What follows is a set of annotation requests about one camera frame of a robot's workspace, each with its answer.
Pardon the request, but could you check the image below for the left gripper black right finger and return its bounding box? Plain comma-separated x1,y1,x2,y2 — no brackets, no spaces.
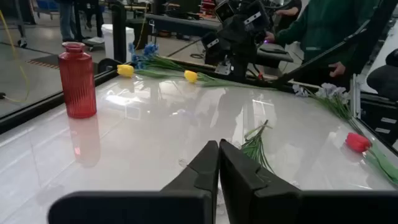
219,138,398,224

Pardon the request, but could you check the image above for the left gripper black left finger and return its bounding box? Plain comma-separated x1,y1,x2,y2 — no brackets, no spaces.
47,139,220,224

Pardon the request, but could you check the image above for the white artificial flower bunch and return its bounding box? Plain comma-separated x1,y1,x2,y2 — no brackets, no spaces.
178,119,301,189
292,82,365,135

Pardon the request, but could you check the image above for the red artificial tulip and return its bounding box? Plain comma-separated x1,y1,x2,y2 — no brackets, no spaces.
345,133,398,187

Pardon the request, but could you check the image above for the yellow artificial tulip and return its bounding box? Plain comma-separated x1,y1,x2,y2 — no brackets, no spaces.
117,64,187,79
183,70,249,88

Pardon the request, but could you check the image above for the blue artificial flower bunch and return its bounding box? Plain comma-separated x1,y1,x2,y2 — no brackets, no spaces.
128,42,187,73

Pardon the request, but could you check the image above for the red ribbed glass vase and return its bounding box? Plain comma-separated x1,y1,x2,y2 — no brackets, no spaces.
58,42,98,119

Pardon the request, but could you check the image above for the person's hand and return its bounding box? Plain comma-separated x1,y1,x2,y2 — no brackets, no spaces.
264,30,277,44
328,61,347,78

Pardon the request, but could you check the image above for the black office chair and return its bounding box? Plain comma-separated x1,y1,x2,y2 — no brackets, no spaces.
366,48,398,101

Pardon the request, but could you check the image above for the dark grey side desk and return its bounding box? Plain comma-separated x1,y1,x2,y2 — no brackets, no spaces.
145,12,295,68

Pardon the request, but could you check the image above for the person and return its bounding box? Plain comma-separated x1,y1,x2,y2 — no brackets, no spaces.
275,0,303,34
266,0,385,91
57,0,82,43
81,0,105,39

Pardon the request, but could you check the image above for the white bin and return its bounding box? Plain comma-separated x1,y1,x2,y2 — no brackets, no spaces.
101,24,136,62

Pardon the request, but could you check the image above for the black mat with hazard stripes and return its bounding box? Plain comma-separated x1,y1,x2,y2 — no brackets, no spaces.
26,54,63,70

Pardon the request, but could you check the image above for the silver aluminium post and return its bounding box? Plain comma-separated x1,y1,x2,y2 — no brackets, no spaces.
350,73,362,119

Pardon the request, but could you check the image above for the yellow floor cable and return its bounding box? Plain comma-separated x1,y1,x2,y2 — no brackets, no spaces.
0,11,31,104

